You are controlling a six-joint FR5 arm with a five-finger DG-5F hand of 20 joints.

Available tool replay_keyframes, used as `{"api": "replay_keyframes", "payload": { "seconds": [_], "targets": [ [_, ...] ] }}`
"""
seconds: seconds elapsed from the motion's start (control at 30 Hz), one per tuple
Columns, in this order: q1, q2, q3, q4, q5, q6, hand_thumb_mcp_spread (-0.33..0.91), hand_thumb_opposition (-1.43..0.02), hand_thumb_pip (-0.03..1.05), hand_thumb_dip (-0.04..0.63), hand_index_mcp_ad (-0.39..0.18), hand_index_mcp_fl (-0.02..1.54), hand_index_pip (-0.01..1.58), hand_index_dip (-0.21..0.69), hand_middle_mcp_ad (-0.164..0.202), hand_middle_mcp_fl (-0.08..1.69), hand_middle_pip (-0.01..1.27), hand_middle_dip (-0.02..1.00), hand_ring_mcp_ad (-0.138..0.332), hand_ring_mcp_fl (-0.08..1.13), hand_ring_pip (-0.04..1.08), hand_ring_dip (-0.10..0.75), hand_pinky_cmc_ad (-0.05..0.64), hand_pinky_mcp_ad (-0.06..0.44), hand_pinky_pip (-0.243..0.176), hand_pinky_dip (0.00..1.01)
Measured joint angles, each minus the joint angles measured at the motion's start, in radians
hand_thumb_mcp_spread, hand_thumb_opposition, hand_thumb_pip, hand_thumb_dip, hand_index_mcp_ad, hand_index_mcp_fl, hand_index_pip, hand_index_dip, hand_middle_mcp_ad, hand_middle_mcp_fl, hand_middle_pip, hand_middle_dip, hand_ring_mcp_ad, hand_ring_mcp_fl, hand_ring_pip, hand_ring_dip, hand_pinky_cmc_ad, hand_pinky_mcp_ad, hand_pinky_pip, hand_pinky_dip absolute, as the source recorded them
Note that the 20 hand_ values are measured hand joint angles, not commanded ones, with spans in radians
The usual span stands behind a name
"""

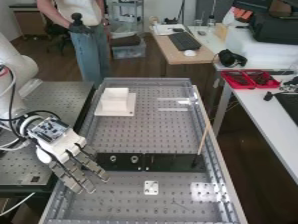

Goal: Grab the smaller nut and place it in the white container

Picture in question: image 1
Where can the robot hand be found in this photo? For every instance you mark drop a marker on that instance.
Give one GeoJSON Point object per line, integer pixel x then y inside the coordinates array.
{"type": "Point", "coordinates": [60, 143]}

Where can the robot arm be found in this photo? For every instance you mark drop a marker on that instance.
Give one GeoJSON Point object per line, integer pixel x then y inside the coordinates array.
{"type": "Point", "coordinates": [20, 73]}

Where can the small metal nut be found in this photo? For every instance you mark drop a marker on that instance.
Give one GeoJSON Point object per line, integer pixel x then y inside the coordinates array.
{"type": "Point", "coordinates": [113, 159]}

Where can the large metal nut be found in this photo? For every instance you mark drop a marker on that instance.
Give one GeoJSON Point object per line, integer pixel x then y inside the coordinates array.
{"type": "Point", "coordinates": [134, 159]}

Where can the small white box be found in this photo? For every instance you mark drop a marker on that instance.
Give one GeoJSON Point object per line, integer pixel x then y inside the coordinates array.
{"type": "Point", "coordinates": [113, 98]}

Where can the black plate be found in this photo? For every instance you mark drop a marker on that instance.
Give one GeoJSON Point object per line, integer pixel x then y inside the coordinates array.
{"type": "Point", "coordinates": [164, 163]}

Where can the small white square plate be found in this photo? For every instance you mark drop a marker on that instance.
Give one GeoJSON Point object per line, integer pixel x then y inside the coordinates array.
{"type": "Point", "coordinates": [150, 187]}

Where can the clear box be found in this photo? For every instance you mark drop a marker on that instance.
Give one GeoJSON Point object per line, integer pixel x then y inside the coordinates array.
{"type": "Point", "coordinates": [133, 80]}

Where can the person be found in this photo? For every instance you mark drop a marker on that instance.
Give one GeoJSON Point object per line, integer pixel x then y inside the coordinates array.
{"type": "Point", "coordinates": [88, 50]}

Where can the clear plastic storage bin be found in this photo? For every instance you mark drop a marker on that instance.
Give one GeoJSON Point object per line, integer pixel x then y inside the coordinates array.
{"type": "Point", "coordinates": [128, 50]}

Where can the black chair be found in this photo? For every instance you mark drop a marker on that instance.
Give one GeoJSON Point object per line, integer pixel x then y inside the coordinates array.
{"type": "Point", "coordinates": [55, 36]}

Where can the thin stick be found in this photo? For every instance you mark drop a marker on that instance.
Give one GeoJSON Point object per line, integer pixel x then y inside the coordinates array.
{"type": "Point", "coordinates": [204, 140]}

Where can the wooden desk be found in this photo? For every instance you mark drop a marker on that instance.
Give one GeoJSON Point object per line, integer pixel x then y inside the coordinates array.
{"type": "Point", "coordinates": [186, 60]}

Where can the white computer mouse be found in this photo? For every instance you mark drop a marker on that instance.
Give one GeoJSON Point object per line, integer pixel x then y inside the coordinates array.
{"type": "Point", "coordinates": [190, 53]}

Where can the red tray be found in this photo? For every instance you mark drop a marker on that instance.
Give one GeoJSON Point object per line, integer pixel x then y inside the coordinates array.
{"type": "Point", "coordinates": [237, 79]}
{"type": "Point", "coordinates": [262, 78]}

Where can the black headphones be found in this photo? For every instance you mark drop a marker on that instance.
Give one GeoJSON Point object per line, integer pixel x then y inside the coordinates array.
{"type": "Point", "coordinates": [230, 58]}

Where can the white desk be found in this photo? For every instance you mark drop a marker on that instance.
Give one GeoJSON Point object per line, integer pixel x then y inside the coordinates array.
{"type": "Point", "coordinates": [266, 126]}

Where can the small black object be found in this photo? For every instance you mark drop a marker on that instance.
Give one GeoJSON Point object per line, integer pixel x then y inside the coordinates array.
{"type": "Point", "coordinates": [267, 96]}

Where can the black case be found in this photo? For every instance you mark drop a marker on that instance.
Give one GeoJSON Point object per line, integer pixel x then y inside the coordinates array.
{"type": "Point", "coordinates": [274, 23]}

